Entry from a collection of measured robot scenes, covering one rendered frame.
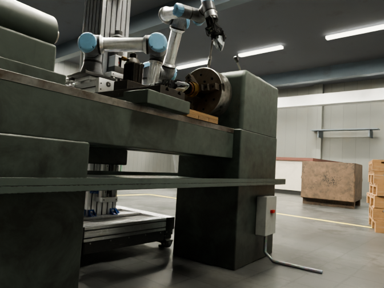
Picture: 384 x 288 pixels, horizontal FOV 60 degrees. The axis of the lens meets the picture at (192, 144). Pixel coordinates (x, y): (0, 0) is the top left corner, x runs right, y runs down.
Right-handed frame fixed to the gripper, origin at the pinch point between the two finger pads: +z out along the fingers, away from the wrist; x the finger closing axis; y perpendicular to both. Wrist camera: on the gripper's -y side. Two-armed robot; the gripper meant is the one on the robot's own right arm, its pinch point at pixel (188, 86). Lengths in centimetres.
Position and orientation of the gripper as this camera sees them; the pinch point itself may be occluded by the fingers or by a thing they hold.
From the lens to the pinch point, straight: 195.6
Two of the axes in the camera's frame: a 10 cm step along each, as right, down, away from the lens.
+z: 8.1, 0.1, -5.8
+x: 0.6, -10.0, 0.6
